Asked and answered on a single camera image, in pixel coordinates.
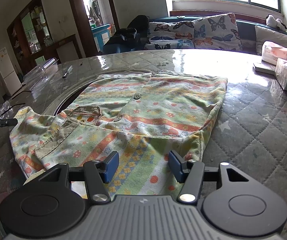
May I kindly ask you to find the black clothes pile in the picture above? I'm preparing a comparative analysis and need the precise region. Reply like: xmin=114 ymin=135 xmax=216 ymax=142
xmin=103 ymin=15 xmax=151 ymax=53

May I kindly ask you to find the dark wooden door frame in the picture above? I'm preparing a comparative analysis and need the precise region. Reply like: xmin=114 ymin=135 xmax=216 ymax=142
xmin=64 ymin=0 xmax=121 ymax=58

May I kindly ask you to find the small clear plastic tray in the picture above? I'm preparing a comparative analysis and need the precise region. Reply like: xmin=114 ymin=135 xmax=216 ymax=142
xmin=0 ymin=100 xmax=18 ymax=119

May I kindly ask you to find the black and white pen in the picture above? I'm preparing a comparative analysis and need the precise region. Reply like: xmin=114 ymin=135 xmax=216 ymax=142
xmin=62 ymin=65 xmax=73 ymax=79

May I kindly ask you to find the white refrigerator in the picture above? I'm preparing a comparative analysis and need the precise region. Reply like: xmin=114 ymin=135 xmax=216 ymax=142
xmin=0 ymin=49 xmax=22 ymax=97

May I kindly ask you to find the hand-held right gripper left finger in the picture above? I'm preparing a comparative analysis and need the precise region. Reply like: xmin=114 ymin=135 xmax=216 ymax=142
xmin=37 ymin=151 xmax=120 ymax=204

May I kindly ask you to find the teal sofa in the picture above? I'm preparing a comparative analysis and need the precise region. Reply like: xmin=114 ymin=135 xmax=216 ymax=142
xmin=97 ymin=16 xmax=287 ymax=55

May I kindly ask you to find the turquoise cabinet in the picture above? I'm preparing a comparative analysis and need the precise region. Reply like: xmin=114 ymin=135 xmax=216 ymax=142
xmin=91 ymin=23 xmax=111 ymax=53

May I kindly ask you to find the grey white stuffed toy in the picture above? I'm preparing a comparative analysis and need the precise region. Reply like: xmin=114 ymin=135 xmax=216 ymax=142
xmin=266 ymin=14 xmax=287 ymax=30

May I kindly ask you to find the dark flat box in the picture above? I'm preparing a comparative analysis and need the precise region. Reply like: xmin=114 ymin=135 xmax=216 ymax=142
xmin=253 ymin=62 xmax=277 ymax=75

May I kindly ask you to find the dark wooden display cabinet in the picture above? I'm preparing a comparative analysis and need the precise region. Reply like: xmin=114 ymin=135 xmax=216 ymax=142
xmin=7 ymin=0 xmax=60 ymax=73

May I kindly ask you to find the pink white tissue pack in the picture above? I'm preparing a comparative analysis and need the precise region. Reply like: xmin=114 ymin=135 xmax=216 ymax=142
xmin=261 ymin=41 xmax=287 ymax=65

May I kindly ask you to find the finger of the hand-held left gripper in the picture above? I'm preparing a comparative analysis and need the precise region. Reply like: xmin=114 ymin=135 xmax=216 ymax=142
xmin=0 ymin=118 xmax=18 ymax=128

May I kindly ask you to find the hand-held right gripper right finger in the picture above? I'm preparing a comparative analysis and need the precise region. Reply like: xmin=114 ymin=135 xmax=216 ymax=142
xmin=168 ymin=150 xmax=250 ymax=203

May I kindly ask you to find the butterfly print cushion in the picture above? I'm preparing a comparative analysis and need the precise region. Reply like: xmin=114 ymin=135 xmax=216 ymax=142
xmin=193 ymin=13 xmax=243 ymax=52
xmin=144 ymin=21 xmax=196 ymax=51

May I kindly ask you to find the clear plastic container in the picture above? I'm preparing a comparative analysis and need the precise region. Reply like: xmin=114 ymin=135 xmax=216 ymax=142
xmin=23 ymin=57 xmax=59 ymax=98

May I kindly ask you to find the black cable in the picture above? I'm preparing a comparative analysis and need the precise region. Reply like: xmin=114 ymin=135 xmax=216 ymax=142
xmin=3 ymin=89 xmax=30 ymax=112

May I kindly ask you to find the grey plain cushion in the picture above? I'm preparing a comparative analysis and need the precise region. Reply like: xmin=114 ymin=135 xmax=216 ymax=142
xmin=254 ymin=25 xmax=287 ymax=56

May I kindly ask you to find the colourful striped patterned garment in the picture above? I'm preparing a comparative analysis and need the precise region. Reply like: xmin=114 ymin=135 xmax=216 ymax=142
xmin=9 ymin=70 xmax=228 ymax=197

